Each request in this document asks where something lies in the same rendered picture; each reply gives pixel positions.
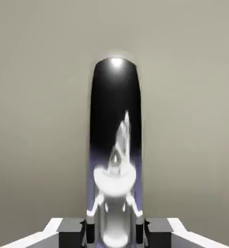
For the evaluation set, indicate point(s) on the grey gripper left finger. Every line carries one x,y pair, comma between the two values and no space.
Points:
68,232

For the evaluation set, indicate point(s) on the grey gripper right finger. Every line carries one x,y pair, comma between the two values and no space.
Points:
161,232

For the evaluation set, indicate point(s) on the beige cabinet door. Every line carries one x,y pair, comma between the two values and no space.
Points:
38,116

